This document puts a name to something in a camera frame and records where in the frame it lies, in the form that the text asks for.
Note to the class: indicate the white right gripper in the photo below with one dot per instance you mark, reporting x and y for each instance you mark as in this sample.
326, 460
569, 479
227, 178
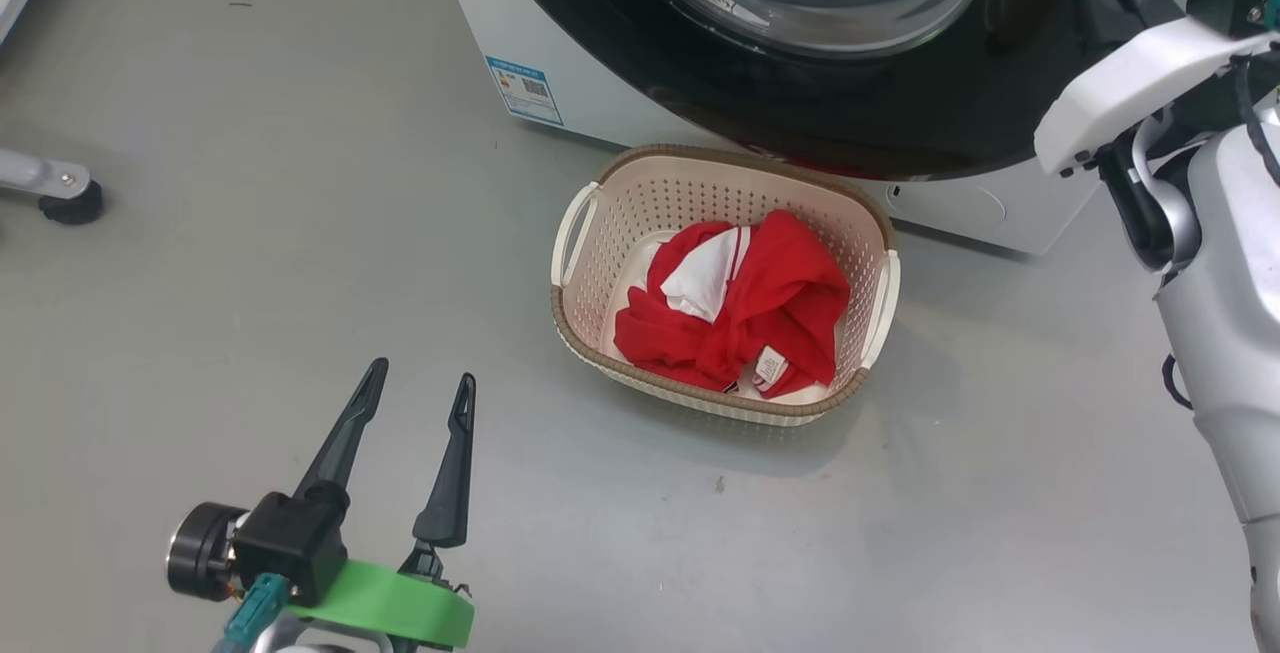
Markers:
1130, 83

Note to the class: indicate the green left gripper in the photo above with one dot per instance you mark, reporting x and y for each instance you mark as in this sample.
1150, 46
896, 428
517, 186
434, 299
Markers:
400, 608

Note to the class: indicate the red and white garment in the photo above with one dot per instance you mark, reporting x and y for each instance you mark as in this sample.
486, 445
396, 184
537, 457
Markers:
790, 293

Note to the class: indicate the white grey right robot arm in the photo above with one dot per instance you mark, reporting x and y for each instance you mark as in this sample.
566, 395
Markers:
1230, 333

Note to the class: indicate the grey plastic lid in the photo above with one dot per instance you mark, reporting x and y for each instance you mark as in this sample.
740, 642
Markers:
945, 205

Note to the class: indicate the cream perforated laundry basket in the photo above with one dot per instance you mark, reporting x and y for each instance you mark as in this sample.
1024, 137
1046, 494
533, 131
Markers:
700, 183

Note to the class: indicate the white front-load washing machine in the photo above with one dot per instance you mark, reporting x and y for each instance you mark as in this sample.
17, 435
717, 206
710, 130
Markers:
590, 88

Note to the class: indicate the blue energy label sticker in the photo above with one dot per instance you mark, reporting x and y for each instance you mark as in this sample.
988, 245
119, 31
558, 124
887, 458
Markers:
525, 91

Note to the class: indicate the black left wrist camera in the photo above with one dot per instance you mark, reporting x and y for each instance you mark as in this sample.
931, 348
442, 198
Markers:
290, 543

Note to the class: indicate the metal frame leg flat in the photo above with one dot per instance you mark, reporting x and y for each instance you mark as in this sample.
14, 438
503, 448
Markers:
30, 173

